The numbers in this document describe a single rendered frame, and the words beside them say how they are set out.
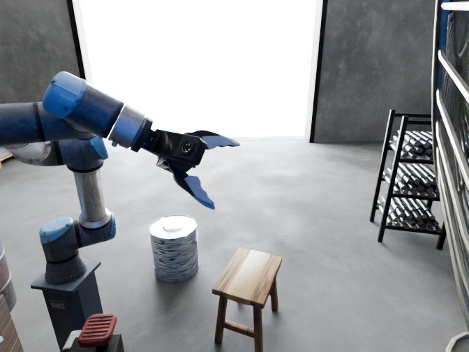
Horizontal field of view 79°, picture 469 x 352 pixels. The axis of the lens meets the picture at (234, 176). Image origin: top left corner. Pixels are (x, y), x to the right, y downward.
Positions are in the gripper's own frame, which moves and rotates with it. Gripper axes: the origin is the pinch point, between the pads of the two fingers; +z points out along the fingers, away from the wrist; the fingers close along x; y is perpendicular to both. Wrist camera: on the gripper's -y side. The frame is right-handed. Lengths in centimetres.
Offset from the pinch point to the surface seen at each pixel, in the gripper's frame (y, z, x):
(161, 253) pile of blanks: 117, 31, 33
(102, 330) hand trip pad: 8.3, -9.5, 37.0
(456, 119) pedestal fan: -41.3, -1.4, -3.9
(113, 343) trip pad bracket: 11.3, -5.6, 40.3
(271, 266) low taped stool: 62, 68, 16
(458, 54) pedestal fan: -42.3, -5.1, -7.5
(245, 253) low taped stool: 77, 60, 15
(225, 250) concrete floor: 134, 80, 20
